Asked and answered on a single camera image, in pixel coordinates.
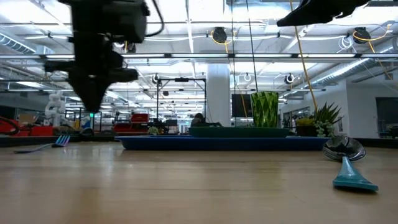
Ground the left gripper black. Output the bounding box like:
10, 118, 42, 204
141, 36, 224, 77
45, 30, 139, 113

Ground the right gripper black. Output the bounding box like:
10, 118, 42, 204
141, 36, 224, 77
276, 0, 371, 27

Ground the blue-handled iridescent fork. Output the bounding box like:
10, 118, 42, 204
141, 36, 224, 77
13, 134, 71, 154

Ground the green faceted cup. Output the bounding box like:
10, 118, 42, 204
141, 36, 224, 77
250, 90, 280, 129

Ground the green plate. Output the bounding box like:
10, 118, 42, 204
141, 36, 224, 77
188, 126, 291, 139

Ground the teal-handled metal spoon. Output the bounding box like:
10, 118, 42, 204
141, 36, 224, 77
322, 134, 379, 192

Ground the blue plastic tray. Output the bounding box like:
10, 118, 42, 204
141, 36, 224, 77
114, 135, 331, 152

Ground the white robot figure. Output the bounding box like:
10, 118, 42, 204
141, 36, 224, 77
44, 90, 67, 127

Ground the red tool cabinet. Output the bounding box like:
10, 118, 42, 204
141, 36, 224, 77
113, 113, 150, 135
0, 116, 54, 138

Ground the potted succulent plant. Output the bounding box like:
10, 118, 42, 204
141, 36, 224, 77
295, 102, 343, 139

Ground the person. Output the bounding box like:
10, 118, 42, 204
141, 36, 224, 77
190, 113, 223, 128

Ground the black monitor screen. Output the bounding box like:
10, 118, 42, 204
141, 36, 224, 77
231, 93, 252, 118

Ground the white square column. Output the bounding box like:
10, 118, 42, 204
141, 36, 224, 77
206, 63, 232, 128

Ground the thick yellow cable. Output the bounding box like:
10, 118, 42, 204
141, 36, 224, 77
289, 0, 318, 112

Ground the black tube stand frame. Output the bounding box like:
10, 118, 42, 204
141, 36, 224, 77
155, 77, 208, 122

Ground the long black cable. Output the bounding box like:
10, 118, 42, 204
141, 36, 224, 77
246, 0, 259, 93

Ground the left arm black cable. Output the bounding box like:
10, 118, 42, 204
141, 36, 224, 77
144, 0, 165, 38

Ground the long strip light rail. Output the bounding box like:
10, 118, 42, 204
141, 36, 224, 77
0, 53, 398, 60

